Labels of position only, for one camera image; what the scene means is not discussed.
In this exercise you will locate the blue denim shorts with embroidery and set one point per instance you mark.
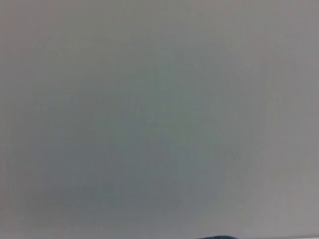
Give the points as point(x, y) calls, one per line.
point(216, 237)

